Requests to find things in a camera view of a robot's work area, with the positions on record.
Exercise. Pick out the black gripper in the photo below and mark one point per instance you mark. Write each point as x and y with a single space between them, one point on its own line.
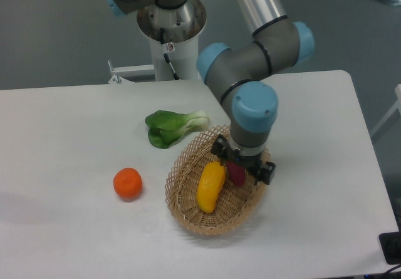
251 161

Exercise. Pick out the yellow mango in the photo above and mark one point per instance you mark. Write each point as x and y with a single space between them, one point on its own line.
210 185

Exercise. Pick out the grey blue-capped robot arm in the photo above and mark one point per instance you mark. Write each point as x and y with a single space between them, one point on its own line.
235 77

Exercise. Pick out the woven wicker basket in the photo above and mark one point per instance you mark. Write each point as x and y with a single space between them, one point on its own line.
234 205

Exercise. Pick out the purple sweet potato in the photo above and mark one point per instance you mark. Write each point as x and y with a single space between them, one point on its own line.
236 173

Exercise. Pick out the green bok choy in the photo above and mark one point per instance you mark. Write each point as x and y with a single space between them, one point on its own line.
166 127

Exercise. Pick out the orange tangerine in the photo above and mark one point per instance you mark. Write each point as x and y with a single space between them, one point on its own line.
128 184

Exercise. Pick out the black device at table edge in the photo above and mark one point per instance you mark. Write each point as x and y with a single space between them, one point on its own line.
390 244

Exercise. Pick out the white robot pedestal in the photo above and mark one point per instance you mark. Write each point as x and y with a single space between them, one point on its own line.
178 56

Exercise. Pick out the white metal mounting bracket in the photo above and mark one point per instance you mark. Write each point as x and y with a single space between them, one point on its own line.
141 73

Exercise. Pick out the white frame at right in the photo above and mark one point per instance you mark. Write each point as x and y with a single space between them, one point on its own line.
389 118

